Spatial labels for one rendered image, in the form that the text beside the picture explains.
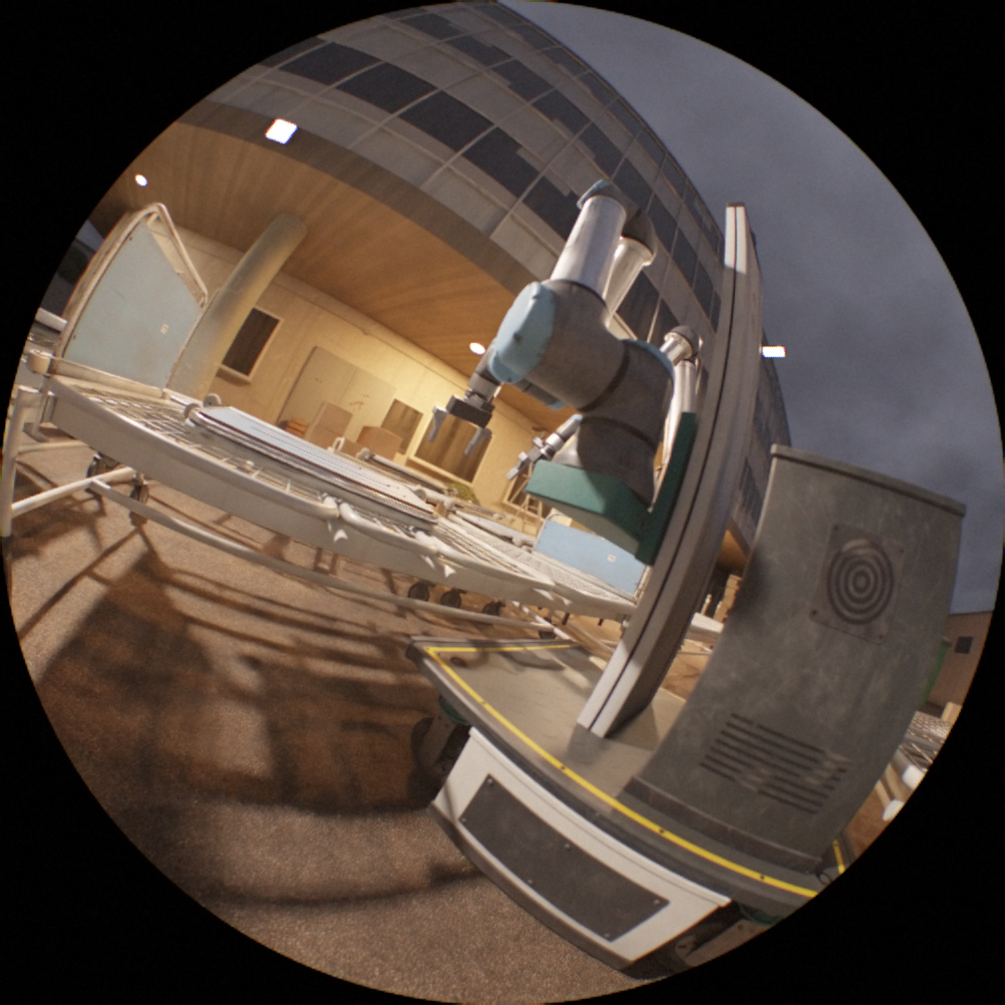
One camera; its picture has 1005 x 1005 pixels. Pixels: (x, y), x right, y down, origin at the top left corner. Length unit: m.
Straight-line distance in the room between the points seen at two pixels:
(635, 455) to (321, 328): 6.91
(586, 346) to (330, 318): 6.89
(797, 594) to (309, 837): 0.79
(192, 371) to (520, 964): 5.24
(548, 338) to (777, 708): 0.57
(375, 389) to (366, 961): 7.11
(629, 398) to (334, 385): 6.57
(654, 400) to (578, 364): 0.15
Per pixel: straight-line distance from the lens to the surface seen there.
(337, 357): 7.03
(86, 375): 1.04
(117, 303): 1.04
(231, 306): 5.14
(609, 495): 0.47
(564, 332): 0.51
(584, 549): 1.71
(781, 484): 0.50
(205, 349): 5.04
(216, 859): 0.65
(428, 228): 4.43
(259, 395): 6.98
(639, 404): 0.57
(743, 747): 0.49
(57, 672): 0.89
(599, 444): 0.53
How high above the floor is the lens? 0.60
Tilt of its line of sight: 3 degrees up
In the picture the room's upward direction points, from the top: 23 degrees clockwise
